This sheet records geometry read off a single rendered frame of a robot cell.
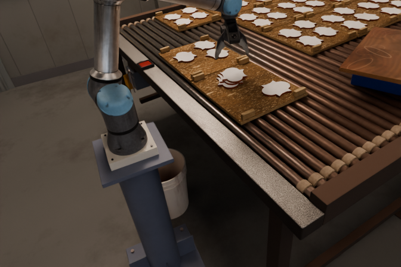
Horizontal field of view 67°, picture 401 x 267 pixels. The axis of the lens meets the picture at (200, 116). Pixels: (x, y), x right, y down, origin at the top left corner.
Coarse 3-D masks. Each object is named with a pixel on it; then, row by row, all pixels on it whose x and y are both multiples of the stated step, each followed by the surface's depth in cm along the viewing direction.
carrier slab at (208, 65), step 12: (180, 48) 180; (192, 48) 178; (228, 48) 173; (168, 60) 168; (204, 60) 164; (216, 60) 162; (228, 60) 161; (180, 72) 156; (192, 72) 154; (204, 72) 153
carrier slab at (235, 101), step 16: (256, 64) 154; (208, 80) 145; (256, 80) 141; (272, 80) 140; (208, 96) 134; (224, 96) 133; (240, 96) 132; (256, 96) 130; (288, 96) 128; (304, 96) 129; (240, 112) 122; (256, 112) 121
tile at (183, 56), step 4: (180, 52) 173; (184, 52) 172; (188, 52) 172; (176, 56) 169; (180, 56) 169; (184, 56) 168; (188, 56) 168; (192, 56) 167; (196, 56) 168; (180, 60) 164; (184, 60) 164; (188, 60) 164; (192, 60) 164
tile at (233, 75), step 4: (232, 68) 147; (236, 68) 147; (224, 72) 144; (228, 72) 144; (232, 72) 144; (236, 72) 143; (240, 72) 143; (224, 76) 141; (228, 76) 141; (232, 76) 140; (236, 76) 140; (240, 76) 140; (244, 76) 140; (224, 80) 140; (228, 80) 139; (232, 80) 137; (236, 80) 137; (240, 80) 138
